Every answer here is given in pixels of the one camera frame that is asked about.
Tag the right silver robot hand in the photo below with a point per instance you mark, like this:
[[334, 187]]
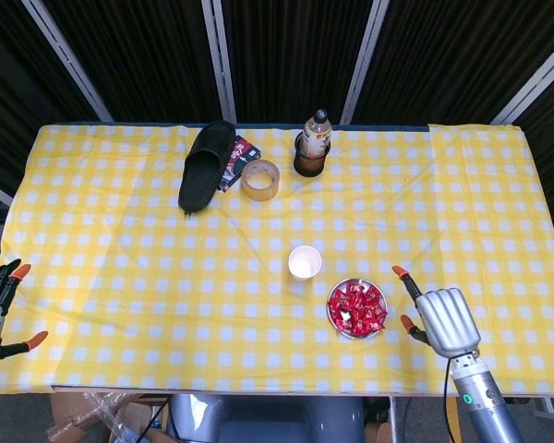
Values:
[[448, 318]]

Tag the red candy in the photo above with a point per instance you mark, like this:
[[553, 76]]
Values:
[[378, 316], [351, 290], [336, 304], [339, 319], [369, 293], [367, 326], [353, 309], [351, 328], [368, 310]]

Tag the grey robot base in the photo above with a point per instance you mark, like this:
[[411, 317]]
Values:
[[268, 420]]

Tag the white paper cup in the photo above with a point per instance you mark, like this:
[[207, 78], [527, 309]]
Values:
[[304, 263]]

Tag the black mesh cup holder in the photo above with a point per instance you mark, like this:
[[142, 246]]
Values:
[[309, 168]]

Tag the round steel plate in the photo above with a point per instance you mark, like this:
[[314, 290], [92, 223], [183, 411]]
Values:
[[346, 333]]

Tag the clear plastic film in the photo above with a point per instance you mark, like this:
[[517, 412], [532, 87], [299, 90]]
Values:
[[97, 406]]

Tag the brown cardboard box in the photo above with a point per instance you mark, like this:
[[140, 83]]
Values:
[[136, 413]]

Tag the yellow white checked tablecloth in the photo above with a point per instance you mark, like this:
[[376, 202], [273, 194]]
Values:
[[166, 277]]

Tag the plastic drink bottle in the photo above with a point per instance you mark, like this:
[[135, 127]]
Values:
[[316, 136]]

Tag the clear packing tape roll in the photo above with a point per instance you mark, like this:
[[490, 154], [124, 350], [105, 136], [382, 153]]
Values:
[[258, 194]]

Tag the black rubber slipper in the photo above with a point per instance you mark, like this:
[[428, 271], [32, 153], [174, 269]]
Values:
[[203, 166]]

